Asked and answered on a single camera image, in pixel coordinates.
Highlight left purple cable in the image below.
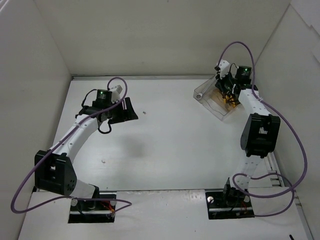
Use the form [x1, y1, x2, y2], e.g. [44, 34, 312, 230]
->
[11, 77, 133, 216]

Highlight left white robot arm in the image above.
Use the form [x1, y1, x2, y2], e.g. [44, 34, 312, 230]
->
[34, 85, 138, 210]

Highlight large silver ratchet wrench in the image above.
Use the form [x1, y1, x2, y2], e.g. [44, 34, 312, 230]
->
[194, 76, 216, 100]

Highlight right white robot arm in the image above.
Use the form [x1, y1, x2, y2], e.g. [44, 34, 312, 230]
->
[215, 61, 281, 191]

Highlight clear plastic organizer container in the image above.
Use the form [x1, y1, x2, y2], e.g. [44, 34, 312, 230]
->
[193, 75, 241, 121]

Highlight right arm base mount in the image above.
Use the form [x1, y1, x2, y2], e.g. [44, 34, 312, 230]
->
[205, 178, 255, 220]

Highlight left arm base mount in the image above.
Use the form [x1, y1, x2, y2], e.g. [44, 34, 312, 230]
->
[68, 193, 117, 224]

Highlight yellow needle nose pliers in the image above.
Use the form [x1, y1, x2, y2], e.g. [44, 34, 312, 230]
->
[222, 94, 238, 108]

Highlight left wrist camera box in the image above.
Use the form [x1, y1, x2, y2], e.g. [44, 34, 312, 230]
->
[109, 85, 123, 104]

